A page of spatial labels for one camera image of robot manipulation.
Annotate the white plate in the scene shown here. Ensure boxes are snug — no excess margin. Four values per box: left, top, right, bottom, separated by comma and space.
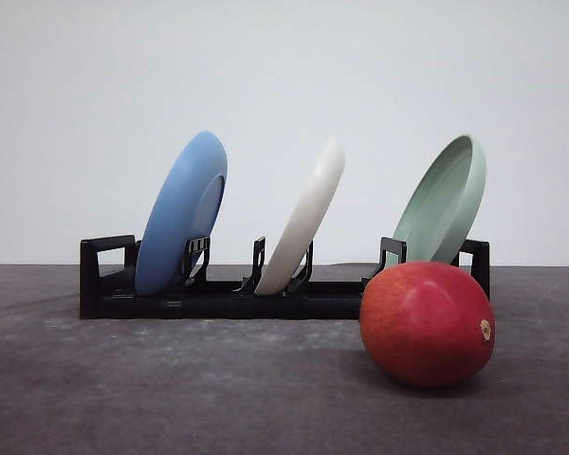
255, 137, 346, 296

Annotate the red pomegranate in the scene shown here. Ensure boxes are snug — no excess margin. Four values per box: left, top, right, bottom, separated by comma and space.
359, 261, 496, 389

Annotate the blue plate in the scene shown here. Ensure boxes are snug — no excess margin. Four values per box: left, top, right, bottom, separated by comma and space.
135, 132, 228, 297

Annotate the light green plate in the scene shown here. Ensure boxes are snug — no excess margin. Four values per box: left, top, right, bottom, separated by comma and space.
386, 135, 486, 268

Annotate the black plastic dish rack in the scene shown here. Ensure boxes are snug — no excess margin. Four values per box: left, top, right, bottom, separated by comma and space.
79, 235, 491, 319

